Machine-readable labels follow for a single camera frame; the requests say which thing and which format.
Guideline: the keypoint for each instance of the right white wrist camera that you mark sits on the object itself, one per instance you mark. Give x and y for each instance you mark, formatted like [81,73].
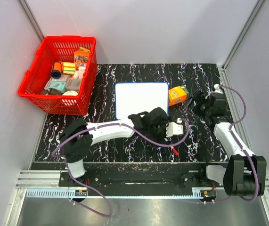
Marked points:
[217,90]

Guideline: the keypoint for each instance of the orange snack box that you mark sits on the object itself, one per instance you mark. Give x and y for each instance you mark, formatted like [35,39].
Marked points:
[81,56]

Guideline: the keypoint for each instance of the white blue-framed whiteboard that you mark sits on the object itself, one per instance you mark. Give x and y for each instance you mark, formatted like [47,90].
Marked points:
[137,97]

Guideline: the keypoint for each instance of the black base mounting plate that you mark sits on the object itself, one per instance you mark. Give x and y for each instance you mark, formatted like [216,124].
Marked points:
[133,183]

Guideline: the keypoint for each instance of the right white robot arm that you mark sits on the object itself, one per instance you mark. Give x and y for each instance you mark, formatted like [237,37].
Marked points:
[245,174]

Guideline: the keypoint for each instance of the blue orange can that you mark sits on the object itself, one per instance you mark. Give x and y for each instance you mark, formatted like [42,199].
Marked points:
[56,70]

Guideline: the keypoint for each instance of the orange juice carton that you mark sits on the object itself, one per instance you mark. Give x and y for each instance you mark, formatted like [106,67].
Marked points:
[177,95]

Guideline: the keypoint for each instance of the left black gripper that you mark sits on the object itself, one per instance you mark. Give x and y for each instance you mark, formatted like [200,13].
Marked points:
[163,124]

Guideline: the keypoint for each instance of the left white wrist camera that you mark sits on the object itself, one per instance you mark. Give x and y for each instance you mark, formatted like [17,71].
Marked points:
[174,128]

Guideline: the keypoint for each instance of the white round container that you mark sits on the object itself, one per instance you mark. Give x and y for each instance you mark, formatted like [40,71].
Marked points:
[70,93]

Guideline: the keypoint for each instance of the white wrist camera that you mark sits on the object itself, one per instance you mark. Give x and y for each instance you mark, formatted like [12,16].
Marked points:
[174,128]
[217,90]

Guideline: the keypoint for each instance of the brown pink box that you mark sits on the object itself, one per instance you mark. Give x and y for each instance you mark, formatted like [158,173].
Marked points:
[73,84]

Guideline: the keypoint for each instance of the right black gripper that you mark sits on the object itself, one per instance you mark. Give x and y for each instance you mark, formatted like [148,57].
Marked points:
[202,99]

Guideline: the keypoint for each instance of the red plastic shopping basket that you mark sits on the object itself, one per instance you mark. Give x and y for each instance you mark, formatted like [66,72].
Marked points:
[54,49]

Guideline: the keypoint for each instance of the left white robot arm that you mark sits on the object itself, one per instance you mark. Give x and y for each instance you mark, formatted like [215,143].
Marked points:
[80,135]

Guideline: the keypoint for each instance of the yellow striped box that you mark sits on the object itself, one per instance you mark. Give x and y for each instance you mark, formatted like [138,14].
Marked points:
[68,68]

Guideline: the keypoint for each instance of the teal box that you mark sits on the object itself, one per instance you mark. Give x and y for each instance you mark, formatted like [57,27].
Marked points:
[57,85]

